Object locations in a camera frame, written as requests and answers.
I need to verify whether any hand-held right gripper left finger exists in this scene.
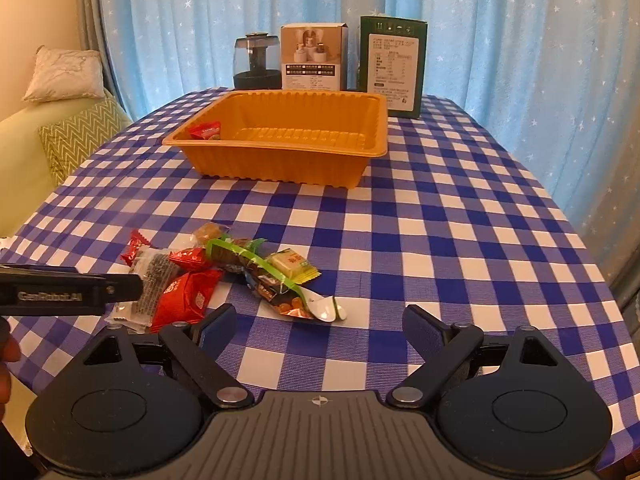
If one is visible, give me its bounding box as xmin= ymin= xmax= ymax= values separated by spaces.
xmin=82 ymin=303 xmax=253 ymax=408

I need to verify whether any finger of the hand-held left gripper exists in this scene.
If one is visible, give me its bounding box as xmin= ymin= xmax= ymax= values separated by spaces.
xmin=101 ymin=273 xmax=144 ymax=307
xmin=0 ymin=263 xmax=107 ymax=285

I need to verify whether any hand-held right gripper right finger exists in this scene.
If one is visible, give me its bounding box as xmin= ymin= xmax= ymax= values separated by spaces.
xmin=386 ymin=304 xmax=558 ymax=408

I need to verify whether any clear dark seed bar packet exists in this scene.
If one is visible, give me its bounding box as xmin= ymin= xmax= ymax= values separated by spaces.
xmin=105 ymin=246 xmax=173 ymax=333

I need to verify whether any small red snack packet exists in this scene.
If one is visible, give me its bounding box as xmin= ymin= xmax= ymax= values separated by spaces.
xmin=121 ymin=230 xmax=158 ymax=267

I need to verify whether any large red snack packet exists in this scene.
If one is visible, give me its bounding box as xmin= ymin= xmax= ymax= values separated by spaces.
xmin=150 ymin=269 xmax=223 ymax=333

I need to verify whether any long nut packet green stripe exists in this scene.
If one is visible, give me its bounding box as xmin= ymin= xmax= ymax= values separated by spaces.
xmin=240 ymin=255 xmax=347 ymax=324

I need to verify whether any brown candy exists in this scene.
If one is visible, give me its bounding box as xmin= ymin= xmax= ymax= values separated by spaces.
xmin=192 ymin=222 xmax=231 ymax=248
xmin=206 ymin=236 xmax=263 ymax=273

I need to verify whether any yellow cracker packet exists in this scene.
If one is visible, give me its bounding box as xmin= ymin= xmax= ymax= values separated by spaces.
xmin=265 ymin=248 xmax=322 ymax=284

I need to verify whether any square red candy packet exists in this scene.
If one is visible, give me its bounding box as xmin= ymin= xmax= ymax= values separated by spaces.
xmin=188 ymin=121 xmax=222 ymax=141

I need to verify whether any orange ribbed plastic tray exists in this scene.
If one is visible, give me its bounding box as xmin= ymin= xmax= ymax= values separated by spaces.
xmin=162 ymin=91 xmax=390 ymax=189

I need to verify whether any person's left hand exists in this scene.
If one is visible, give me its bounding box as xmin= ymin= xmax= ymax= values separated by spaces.
xmin=0 ymin=316 xmax=23 ymax=407

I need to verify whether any blue white checked tablecloth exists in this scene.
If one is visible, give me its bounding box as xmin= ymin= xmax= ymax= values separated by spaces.
xmin=0 ymin=91 xmax=633 ymax=471

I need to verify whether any light green sofa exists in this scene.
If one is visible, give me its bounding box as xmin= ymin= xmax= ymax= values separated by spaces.
xmin=0 ymin=87 xmax=133 ymax=238

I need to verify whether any green zigzag pillow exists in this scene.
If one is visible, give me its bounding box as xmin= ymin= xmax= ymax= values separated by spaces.
xmin=39 ymin=99 xmax=133 ymax=186

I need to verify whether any white pillow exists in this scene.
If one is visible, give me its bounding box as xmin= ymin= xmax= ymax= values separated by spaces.
xmin=22 ymin=46 xmax=106 ymax=102

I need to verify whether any dark clear-domed jar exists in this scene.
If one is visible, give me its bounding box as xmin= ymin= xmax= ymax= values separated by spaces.
xmin=232 ymin=33 xmax=282 ymax=91

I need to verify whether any green cardboard box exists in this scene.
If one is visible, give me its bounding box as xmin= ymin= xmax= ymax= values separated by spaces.
xmin=359 ymin=14 xmax=428 ymax=120

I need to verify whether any grey curtain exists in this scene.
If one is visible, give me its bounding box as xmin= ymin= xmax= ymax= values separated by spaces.
xmin=75 ymin=0 xmax=136 ymax=121

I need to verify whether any beige cardboard box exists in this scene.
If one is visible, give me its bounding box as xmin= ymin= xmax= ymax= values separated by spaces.
xmin=280 ymin=23 xmax=349 ymax=92

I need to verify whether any blue star-print curtain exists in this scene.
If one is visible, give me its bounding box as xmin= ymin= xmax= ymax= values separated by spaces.
xmin=95 ymin=0 xmax=640 ymax=281

